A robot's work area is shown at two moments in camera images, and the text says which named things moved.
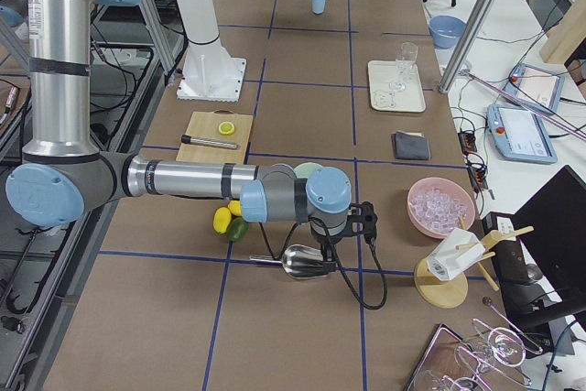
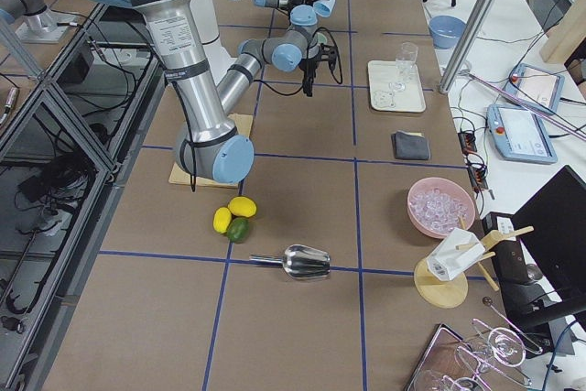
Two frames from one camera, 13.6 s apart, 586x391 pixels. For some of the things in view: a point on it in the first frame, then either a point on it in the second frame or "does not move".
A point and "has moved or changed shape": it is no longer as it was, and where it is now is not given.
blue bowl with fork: [446, 31] does not move
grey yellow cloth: [410, 146] does not move
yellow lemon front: [222, 220] does not move
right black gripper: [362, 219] to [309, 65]
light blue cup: [319, 0] has moved or changed shape
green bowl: [305, 169] to [320, 38]
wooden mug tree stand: [447, 293] does not move
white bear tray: [395, 87] does not move
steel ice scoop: [300, 261] does not move
